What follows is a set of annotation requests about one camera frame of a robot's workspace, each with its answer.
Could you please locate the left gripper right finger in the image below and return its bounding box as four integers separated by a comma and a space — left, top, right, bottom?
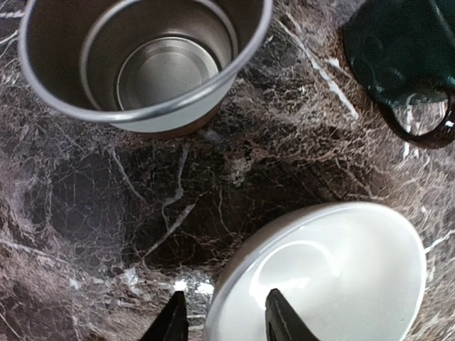
265, 288, 319, 341

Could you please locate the beige ceramic bowl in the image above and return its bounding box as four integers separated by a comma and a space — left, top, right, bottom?
203, 202, 427, 340

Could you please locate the brown ceramic cup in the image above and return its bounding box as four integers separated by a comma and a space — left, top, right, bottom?
18, 1, 274, 138

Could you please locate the dark green cup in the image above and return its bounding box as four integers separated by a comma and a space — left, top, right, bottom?
343, 1, 454, 149

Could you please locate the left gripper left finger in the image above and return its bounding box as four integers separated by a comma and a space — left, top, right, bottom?
139, 291, 188, 341

